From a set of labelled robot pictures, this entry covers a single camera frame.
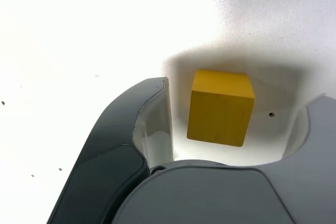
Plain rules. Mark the yellow cube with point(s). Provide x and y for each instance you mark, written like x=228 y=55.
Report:
x=218 y=119

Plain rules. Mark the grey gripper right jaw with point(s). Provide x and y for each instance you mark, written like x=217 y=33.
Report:
x=236 y=195

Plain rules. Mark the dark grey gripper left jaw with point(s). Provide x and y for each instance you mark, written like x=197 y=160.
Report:
x=110 y=155

